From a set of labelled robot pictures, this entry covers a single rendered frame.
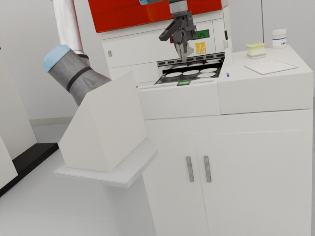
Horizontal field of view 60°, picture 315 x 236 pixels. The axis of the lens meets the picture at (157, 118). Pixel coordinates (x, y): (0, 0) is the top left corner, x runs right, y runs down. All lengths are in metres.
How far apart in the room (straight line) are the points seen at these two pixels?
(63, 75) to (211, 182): 0.84
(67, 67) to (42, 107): 3.56
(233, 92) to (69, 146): 0.67
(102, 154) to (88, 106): 0.16
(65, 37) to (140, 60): 0.82
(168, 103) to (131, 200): 0.45
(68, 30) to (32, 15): 3.01
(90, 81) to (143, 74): 1.01
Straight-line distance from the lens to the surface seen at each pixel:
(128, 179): 0.87
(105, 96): 0.90
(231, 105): 1.19
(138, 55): 1.89
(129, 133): 1.01
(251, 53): 1.50
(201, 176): 1.37
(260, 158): 1.30
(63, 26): 1.19
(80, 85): 0.93
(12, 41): 4.47
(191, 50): 1.26
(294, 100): 1.20
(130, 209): 1.09
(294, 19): 3.27
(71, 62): 0.97
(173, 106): 1.23
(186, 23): 1.25
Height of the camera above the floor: 1.27
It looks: 21 degrees down
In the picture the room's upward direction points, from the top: 11 degrees counter-clockwise
